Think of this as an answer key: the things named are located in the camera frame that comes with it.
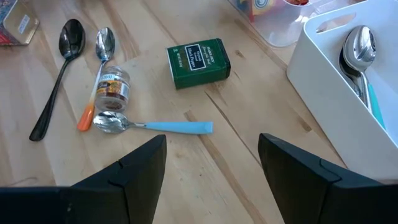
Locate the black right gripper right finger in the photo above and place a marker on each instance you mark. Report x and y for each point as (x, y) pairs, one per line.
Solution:
(304, 186)

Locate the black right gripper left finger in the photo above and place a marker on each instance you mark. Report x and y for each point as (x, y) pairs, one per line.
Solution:
(133, 186)

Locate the green pepper tin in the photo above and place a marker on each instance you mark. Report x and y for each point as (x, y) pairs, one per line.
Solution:
(199, 62)

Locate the large silver spoon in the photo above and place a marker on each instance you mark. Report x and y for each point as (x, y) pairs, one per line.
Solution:
(359, 46)

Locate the white plastic bin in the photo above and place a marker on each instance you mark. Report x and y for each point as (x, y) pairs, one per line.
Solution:
(326, 102)

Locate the small glass spice jar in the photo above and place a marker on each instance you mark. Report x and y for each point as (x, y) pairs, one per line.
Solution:
(112, 90)

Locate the clear plastic bin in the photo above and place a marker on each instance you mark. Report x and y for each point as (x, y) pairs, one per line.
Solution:
(280, 28)

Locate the black spoon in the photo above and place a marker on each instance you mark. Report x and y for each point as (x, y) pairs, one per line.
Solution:
(72, 37)

